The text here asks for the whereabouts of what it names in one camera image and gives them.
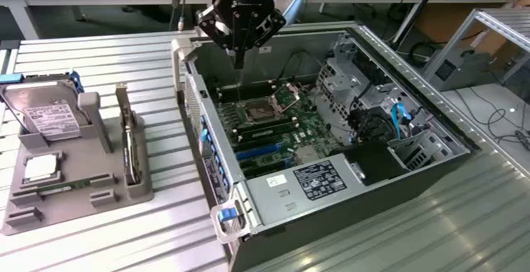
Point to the graphics card with metal bracket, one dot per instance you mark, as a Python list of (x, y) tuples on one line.
[(129, 147)]

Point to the thin socket locking lever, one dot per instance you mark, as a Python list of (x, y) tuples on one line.
[(239, 92)]

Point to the silver perforated drive cage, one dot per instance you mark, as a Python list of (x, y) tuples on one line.
[(339, 82)]

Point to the black tripod pole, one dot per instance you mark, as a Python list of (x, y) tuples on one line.
[(415, 11)]

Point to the green motherboard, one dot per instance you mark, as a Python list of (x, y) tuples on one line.
[(305, 123)]

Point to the blue expansion slot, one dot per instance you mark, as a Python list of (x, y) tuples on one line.
[(256, 152)]

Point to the silver chipset heatsink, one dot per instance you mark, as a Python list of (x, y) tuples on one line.
[(305, 154)]

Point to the black expansion slot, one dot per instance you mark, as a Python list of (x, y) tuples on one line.
[(260, 167)]

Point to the grey computer tower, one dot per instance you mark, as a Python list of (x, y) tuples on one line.
[(467, 70)]

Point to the silver hard disk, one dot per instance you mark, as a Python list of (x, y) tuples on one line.
[(49, 113)]

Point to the black plastic shroud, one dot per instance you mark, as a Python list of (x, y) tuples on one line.
[(372, 163)]

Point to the blue disk caddy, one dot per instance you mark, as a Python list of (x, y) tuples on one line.
[(9, 78)]

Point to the grey metal box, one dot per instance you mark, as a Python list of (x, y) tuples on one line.
[(502, 20)]

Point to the grey disk bay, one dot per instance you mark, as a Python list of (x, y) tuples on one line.
[(414, 157)]

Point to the grey power supply unit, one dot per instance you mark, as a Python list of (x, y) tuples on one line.
[(272, 203)]

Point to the silver CPU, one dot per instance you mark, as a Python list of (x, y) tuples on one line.
[(38, 166)]

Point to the blue case latch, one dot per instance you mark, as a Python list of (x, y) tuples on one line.
[(227, 215)]

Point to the green RAM stick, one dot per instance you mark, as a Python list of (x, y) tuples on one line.
[(61, 188)]

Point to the open black PC case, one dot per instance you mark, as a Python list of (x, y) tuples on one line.
[(372, 210)]

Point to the grey parts rack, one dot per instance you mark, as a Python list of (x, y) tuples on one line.
[(69, 197)]

